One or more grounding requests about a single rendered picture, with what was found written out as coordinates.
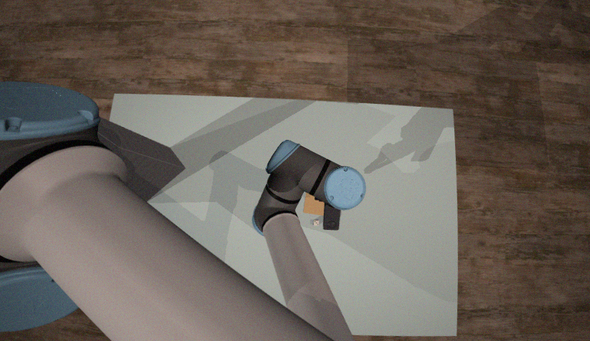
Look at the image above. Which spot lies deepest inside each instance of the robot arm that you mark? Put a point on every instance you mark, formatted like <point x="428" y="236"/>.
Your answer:
<point x="139" y="277"/>

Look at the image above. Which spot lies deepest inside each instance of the orange flat mat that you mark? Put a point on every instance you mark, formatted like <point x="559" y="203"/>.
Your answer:
<point x="313" y="206"/>

